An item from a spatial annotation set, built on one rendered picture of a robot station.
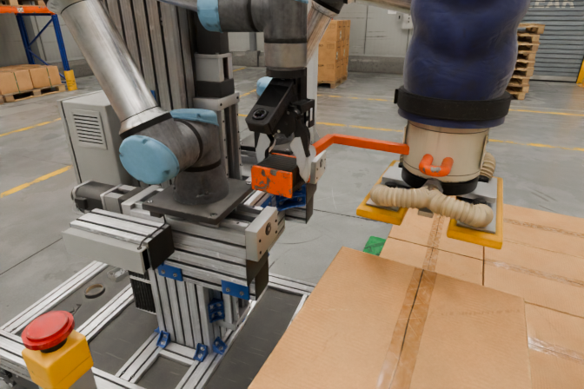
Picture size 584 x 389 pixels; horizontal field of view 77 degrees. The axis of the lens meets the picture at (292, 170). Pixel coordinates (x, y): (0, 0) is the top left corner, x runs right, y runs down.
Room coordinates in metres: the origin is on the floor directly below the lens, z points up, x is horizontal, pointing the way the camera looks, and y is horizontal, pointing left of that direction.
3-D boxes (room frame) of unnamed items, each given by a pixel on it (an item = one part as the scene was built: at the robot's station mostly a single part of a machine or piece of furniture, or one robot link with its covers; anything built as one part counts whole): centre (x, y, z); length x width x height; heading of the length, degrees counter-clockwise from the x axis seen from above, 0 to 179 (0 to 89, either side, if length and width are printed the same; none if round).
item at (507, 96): (0.80, -0.35, 1.32); 0.23 x 0.23 x 0.04
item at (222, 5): (0.73, 0.10, 1.50); 0.11 x 0.11 x 0.08; 71
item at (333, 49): (8.67, -0.66, 0.87); 1.21 x 1.02 x 1.74; 159
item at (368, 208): (0.84, -0.27, 1.10); 0.34 x 0.10 x 0.05; 152
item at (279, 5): (0.68, 0.01, 1.50); 0.09 x 0.08 x 0.11; 71
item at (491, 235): (0.75, -0.43, 1.10); 0.34 x 0.10 x 0.05; 152
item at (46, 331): (0.43, 0.38, 1.02); 0.07 x 0.07 x 0.04
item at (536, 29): (7.50, -4.06, 0.65); 1.29 x 1.10 x 1.31; 159
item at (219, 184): (0.90, 0.25, 1.09); 0.15 x 0.15 x 0.10
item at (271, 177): (0.66, 0.02, 1.20); 0.09 x 0.08 x 0.05; 62
